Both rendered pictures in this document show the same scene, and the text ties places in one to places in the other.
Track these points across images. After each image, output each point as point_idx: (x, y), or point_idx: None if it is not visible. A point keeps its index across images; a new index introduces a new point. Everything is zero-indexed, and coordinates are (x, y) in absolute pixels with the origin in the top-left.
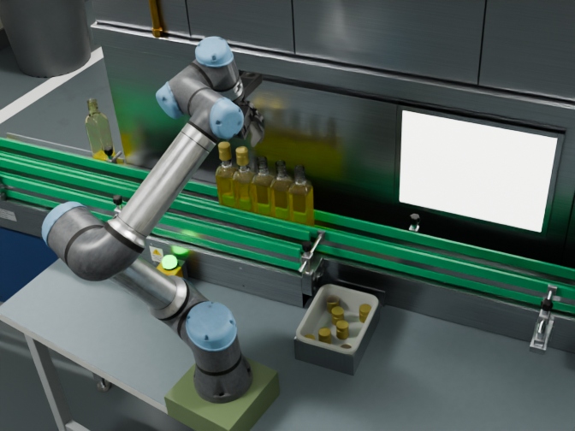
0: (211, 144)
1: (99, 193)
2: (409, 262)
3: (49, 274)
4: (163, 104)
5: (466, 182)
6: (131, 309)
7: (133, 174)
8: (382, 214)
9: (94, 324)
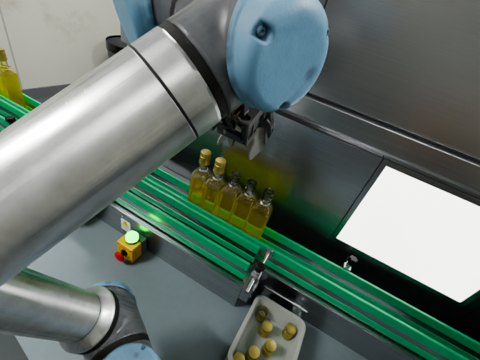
0: (211, 113)
1: None
2: (341, 298)
3: None
4: (119, 5)
5: (411, 243)
6: (85, 270)
7: None
8: (311, 240)
9: None
